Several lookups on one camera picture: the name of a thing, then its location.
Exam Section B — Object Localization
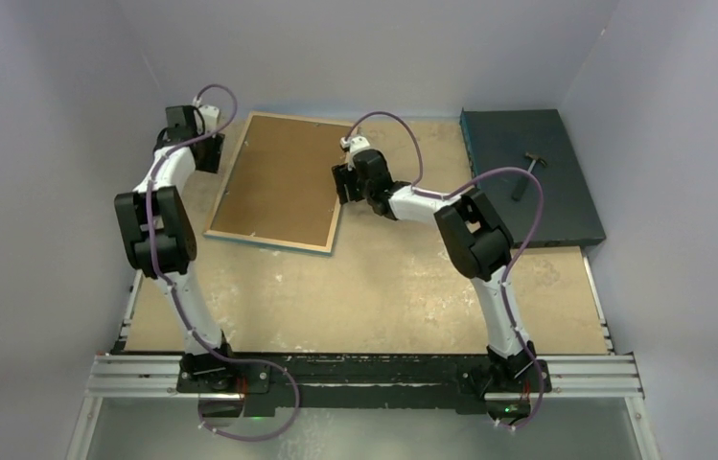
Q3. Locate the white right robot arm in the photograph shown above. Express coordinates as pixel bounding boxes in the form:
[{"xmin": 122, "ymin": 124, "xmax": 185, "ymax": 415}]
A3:
[{"xmin": 332, "ymin": 147, "xmax": 543, "ymax": 390}]

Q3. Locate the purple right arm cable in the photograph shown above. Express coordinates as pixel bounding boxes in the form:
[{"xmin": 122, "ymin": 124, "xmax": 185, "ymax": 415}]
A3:
[{"xmin": 340, "ymin": 112, "xmax": 547, "ymax": 433}]

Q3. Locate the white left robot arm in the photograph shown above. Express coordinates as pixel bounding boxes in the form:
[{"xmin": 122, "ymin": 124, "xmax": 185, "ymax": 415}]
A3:
[{"xmin": 114, "ymin": 101, "xmax": 238, "ymax": 392}]

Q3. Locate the blue wooden picture frame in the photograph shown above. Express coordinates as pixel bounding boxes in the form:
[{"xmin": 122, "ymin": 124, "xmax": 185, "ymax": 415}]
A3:
[{"xmin": 203, "ymin": 111, "xmax": 359, "ymax": 257}]

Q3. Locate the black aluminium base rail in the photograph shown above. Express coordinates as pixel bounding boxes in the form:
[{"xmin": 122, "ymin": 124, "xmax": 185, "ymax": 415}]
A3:
[{"xmin": 86, "ymin": 353, "xmax": 643, "ymax": 421}]

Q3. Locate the claw hammer with grey handle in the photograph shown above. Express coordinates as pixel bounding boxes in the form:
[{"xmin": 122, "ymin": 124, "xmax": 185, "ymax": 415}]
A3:
[{"xmin": 510, "ymin": 151, "xmax": 549, "ymax": 202}]

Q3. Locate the brown backing board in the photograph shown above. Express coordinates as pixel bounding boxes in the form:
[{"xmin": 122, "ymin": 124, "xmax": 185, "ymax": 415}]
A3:
[{"xmin": 211, "ymin": 116, "xmax": 354, "ymax": 249}]

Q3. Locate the dark grey flat box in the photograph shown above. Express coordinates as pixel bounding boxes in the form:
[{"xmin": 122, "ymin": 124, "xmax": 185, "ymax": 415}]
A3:
[{"xmin": 459, "ymin": 108, "xmax": 606, "ymax": 248}]

